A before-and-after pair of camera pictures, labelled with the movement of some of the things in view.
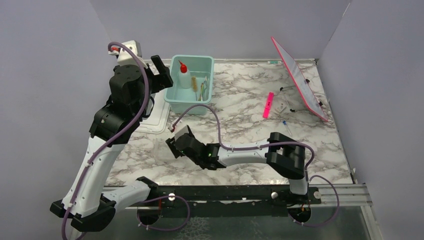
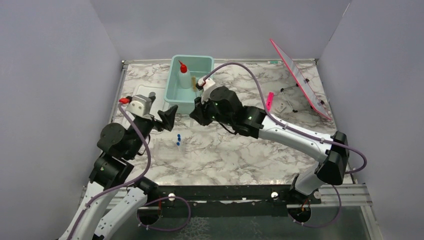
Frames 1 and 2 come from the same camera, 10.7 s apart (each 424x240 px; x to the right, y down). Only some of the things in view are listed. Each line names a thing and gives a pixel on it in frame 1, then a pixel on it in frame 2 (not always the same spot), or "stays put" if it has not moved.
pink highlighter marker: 268,105 stays put
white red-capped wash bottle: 184,78 stays put
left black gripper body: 158,81 → 133,151
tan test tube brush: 194,81 stays put
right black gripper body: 171,143 → 207,113
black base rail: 229,201 stays put
